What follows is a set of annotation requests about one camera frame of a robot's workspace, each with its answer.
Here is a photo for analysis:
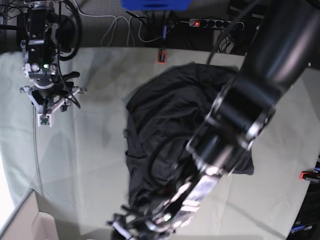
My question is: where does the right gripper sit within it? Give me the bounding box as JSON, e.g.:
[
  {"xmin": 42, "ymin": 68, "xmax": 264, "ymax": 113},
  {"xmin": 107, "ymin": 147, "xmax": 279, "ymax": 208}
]
[{"xmin": 22, "ymin": 63, "xmax": 80, "ymax": 100}]

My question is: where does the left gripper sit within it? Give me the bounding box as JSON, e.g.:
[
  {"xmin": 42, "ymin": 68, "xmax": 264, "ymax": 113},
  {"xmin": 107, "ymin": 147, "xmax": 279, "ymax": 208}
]
[{"xmin": 107, "ymin": 167, "xmax": 223, "ymax": 240}]

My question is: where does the black t-shirt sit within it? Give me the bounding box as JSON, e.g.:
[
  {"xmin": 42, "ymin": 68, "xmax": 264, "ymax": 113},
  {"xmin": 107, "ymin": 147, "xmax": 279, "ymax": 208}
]
[{"xmin": 124, "ymin": 62, "xmax": 256, "ymax": 208}]

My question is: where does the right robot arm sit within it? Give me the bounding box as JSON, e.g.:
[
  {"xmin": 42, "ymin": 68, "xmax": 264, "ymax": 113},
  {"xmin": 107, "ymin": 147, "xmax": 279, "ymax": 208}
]
[{"xmin": 20, "ymin": 0, "xmax": 83, "ymax": 100}]

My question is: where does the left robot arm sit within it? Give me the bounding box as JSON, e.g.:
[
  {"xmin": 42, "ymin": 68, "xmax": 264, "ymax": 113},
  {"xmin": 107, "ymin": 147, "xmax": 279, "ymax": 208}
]
[{"xmin": 108, "ymin": 0, "xmax": 320, "ymax": 240}]

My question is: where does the light green table cloth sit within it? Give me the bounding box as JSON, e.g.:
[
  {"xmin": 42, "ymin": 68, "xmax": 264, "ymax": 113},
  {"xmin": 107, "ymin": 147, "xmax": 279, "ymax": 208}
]
[{"xmin": 0, "ymin": 47, "xmax": 320, "ymax": 240}]

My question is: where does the blue plastic box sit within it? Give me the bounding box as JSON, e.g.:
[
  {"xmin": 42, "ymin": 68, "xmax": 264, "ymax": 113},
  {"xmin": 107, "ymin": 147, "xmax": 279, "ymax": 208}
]
[{"xmin": 121, "ymin": 0, "xmax": 192, "ymax": 11}]

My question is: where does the red black clamp middle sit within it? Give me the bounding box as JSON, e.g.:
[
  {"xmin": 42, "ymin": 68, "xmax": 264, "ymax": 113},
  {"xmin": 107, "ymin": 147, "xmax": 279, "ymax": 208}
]
[{"xmin": 157, "ymin": 49, "xmax": 166, "ymax": 64}]

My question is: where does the red black clamp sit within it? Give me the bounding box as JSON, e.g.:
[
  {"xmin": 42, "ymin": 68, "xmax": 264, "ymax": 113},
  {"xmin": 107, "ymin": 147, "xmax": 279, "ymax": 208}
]
[
  {"xmin": 299, "ymin": 171, "xmax": 320, "ymax": 184},
  {"xmin": 157, "ymin": 49, "xmax": 166, "ymax": 64}
]

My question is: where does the red black clamp right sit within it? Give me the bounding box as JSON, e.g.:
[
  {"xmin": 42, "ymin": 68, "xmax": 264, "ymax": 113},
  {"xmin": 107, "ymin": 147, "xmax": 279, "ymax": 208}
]
[{"xmin": 299, "ymin": 171, "xmax": 320, "ymax": 184}]

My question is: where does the black power strip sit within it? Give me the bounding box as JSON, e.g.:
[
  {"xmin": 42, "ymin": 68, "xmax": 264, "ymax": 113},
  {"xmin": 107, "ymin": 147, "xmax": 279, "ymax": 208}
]
[{"xmin": 188, "ymin": 18, "xmax": 231, "ymax": 30}]

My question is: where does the white cable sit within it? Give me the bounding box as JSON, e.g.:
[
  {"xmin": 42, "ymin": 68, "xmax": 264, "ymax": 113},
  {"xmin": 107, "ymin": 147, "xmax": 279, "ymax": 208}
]
[{"xmin": 74, "ymin": 0, "xmax": 163, "ymax": 47}]

